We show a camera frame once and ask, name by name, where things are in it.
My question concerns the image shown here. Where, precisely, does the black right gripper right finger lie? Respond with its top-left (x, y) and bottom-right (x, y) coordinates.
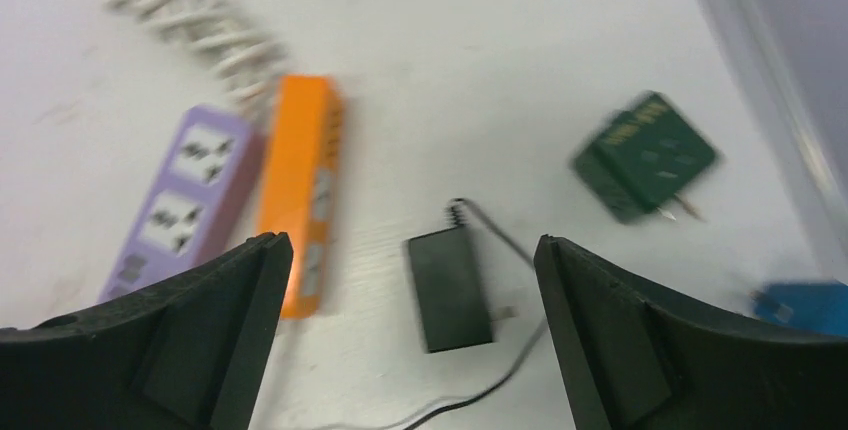
top-left (534, 235), bottom-right (847, 429)

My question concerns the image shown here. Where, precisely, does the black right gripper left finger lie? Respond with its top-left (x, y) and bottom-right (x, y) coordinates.
top-left (1, 233), bottom-right (293, 429)

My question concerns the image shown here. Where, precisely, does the purple USB power strip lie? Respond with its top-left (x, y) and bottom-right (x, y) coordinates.
top-left (98, 106), bottom-right (266, 302)

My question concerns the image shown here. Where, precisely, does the black power adapter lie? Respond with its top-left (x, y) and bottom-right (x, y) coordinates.
top-left (404, 198), bottom-right (533, 354)

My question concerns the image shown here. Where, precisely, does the blue cube socket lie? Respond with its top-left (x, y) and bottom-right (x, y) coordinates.
top-left (751, 281), bottom-right (847, 337)

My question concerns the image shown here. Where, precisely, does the orange power strip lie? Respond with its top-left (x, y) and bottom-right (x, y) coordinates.
top-left (257, 75), bottom-right (345, 319)

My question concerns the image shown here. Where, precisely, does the green cube socket adapter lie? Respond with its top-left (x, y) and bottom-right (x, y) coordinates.
top-left (570, 91), bottom-right (719, 225)

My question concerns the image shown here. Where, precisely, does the white coiled cable with plug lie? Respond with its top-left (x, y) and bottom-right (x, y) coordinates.
top-left (89, 0), bottom-right (289, 114)

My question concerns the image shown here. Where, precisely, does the metal table edge rail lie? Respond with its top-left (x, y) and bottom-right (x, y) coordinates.
top-left (700, 0), bottom-right (847, 280)

